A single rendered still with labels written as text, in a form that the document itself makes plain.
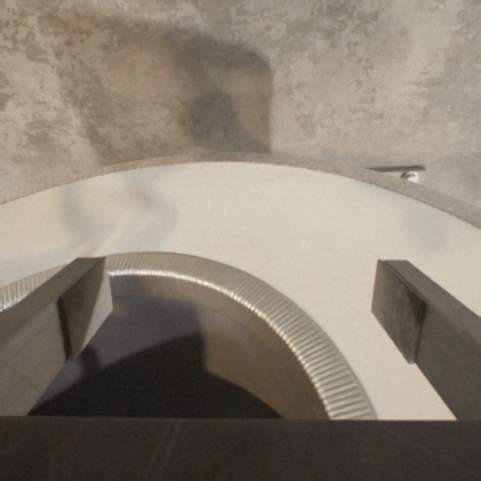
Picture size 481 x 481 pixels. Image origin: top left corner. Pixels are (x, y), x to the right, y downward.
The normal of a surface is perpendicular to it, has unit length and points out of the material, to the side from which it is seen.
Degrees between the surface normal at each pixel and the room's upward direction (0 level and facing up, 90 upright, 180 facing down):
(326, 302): 90
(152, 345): 6
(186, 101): 0
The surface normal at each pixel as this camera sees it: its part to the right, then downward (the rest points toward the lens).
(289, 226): -0.13, -0.76
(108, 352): 0.28, 0.59
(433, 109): -0.12, 0.65
